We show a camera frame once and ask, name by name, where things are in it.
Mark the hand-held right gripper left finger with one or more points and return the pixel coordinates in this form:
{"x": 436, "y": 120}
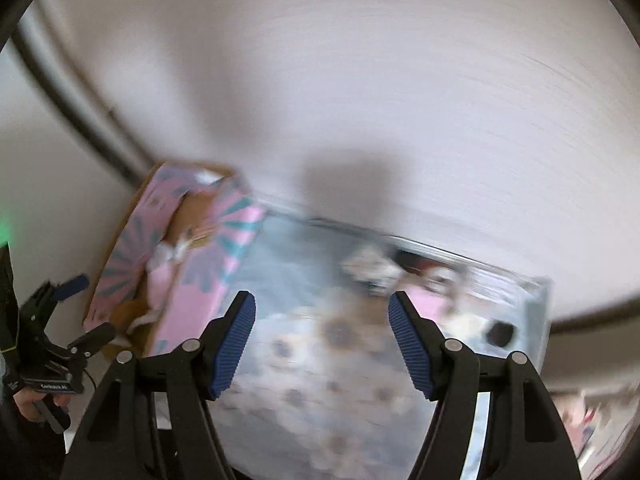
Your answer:
{"x": 235, "y": 347}

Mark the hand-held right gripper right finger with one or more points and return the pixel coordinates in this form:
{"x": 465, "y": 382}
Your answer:
{"x": 410, "y": 347}

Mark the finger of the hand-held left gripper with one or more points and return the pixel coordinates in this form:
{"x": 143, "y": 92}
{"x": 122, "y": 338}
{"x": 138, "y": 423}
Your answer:
{"x": 72, "y": 286}
{"x": 92, "y": 338}

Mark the pink patterned cardboard box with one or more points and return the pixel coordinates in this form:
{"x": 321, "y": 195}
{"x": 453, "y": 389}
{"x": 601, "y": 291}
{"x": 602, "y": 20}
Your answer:
{"x": 200, "y": 280}

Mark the person's left hand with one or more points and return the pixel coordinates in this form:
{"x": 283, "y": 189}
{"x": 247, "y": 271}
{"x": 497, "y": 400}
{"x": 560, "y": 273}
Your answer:
{"x": 30, "y": 406}

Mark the pink flat object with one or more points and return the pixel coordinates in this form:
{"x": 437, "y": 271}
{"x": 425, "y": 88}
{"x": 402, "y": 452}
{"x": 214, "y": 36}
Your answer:
{"x": 430, "y": 305}

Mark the white patterned small object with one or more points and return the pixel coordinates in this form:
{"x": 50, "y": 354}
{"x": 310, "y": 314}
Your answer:
{"x": 372, "y": 265}

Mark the small black round object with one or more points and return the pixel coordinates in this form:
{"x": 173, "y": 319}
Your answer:
{"x": 500, "y": 332}

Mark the pink printed cloth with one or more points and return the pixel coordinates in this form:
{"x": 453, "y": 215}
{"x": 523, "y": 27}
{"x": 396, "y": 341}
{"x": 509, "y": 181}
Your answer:
{"x": 590, "y": 430}

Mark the dark wall trim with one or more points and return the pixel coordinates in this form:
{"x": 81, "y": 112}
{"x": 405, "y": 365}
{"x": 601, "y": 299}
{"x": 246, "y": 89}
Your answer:
{"x": 595, "y": 317}
{"x": 75, "y": 105}

